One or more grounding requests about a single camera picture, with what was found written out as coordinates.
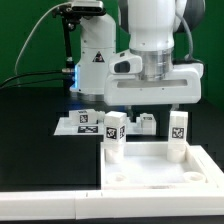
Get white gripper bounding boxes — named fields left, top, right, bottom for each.
left=104, top=51, right=204, bottom=121

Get white square tabletop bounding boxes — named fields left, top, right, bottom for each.
left=101, top=142, right=224, bottom=190

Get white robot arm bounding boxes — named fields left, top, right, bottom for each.
left=70, top=0, right=205, bottom=107

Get white marker base sheet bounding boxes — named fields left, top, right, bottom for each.
left=54, top=117, right=156, bottom=136

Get white L-shaped obstacle fence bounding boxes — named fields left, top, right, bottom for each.
left=0, top=166, right=224, bottom=221

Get black cables at base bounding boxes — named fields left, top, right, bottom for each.
left=0, top=68, right=74, bottom=89

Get silver camera on stand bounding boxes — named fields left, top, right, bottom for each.
left=71, top=0, right=104, bottom=13

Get white camera cable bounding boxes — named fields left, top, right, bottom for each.
left=13, top=1, right=73, bottom=76

